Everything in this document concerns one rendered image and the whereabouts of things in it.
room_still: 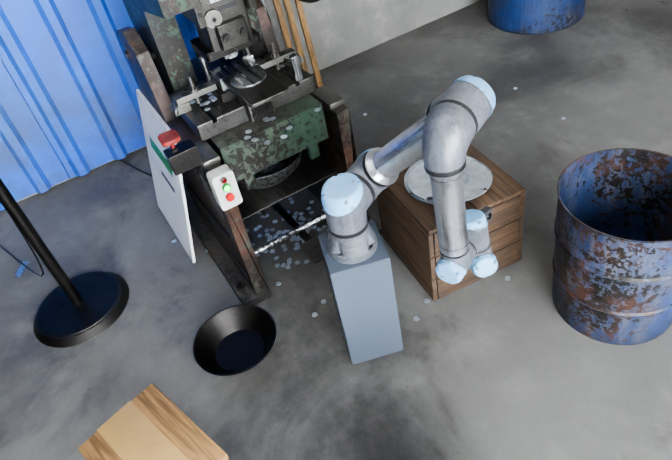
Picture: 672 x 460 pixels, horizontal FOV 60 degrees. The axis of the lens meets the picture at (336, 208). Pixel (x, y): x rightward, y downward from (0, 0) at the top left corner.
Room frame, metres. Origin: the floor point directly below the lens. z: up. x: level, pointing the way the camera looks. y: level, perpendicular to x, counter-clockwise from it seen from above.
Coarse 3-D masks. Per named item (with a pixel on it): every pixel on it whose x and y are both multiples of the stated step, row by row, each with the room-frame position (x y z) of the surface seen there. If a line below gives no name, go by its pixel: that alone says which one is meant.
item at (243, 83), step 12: (240, 72) 1.85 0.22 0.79; (252, 72) 1.83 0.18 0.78; (264, 72) 1.81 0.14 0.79; (228, 84) 1.79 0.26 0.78; (240, 84) 1.76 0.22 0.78; (252, 84) 1.75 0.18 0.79; (264, 84) 1.74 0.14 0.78; (276, 84) 1.72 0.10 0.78; (240, 96) 1.69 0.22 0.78; (252, 96) 1.67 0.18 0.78; (264, 96) 1.66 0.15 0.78; (276, 96) 1.65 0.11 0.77; (252, 108) 1.74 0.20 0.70; (264, 108) 1.76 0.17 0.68; (252, 120) 1.74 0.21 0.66
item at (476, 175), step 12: (420, 168) 1.66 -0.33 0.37; (468, 168) 1.59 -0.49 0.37; (480, 168) 1.58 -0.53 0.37; (408, 180) 1.60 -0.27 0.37; (420, 180) 1.58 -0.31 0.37; (468, 180) 1.52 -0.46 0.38; (480, 180) 1.51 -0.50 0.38; (420, 192) 1.51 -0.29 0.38; (468, 192) 1.45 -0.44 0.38; (480, 192) 1.44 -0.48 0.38
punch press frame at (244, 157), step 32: (128, 0) 2.20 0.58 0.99; (160, 0) 1.73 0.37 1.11; (160, 32) 2.01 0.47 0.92; (160, 64) 2.07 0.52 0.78; (192, 64) 2.32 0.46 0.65; (224, 64) 2.25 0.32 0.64; (256, 128) 1.70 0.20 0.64; (320, 128) 1.77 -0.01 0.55; (224, 160) 1.62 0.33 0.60; (256, 160) 1.66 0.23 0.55
